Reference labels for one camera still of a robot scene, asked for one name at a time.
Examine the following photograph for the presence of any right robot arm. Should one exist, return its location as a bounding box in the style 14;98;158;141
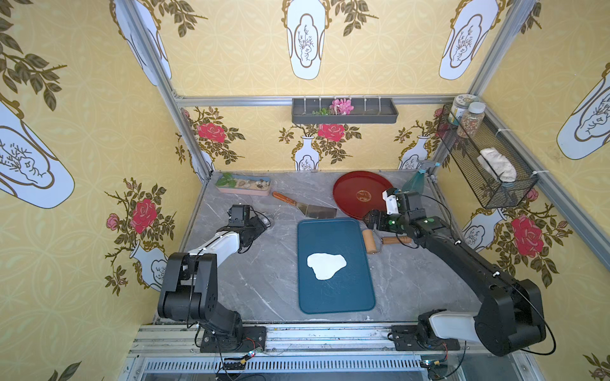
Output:
364;210;546;357

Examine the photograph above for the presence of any grey wall shelf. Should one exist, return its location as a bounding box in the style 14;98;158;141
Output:
292;96;399;125

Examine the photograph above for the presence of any metal dough scraper wooden handle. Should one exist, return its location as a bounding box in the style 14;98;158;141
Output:
272;191;337;219

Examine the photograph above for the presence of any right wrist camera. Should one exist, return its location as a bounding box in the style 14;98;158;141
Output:
382;188;424;214

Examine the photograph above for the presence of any pink artificial flower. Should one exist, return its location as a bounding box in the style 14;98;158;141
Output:
330;98;354;115

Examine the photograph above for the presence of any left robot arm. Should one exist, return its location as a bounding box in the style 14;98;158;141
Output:
157;205;273;354

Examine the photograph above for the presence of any black wire basket shelf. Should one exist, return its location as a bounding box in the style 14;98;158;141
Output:
437;105;538;209

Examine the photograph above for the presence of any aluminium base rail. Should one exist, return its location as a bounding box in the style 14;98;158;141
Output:
119;322;544;380

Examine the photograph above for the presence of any spice jar white lid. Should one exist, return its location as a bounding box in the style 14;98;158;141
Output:
457;102;486;138

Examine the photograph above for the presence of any teal plastic tray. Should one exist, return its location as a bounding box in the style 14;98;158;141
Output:
296;218;376;314

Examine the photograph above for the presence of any wooden rolling pin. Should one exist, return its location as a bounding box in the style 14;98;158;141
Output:
362;230;412;255

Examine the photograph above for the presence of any white dough lump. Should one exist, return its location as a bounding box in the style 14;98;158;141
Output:
307;253;347;281

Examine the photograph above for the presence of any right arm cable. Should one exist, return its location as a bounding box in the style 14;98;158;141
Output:
418;194;454;227

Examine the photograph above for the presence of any green spray bottle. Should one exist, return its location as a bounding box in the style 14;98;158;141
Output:
401;160;441;195

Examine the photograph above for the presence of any beige cloth in basket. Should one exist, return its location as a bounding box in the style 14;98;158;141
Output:
478;148;517;183

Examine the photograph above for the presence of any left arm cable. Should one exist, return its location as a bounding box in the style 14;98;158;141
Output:
237;209;273;254

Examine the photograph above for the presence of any pink rectangular planter box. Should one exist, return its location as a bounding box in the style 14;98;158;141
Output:
215;172;272;196

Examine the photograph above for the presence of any jar with patterned lid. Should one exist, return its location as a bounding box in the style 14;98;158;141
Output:
448;94;480;125

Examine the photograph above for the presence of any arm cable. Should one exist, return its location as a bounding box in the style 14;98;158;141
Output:
418;194;454;227
237;209;273;254

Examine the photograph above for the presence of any red round tray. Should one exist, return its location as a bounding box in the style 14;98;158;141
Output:
333;171;392;220

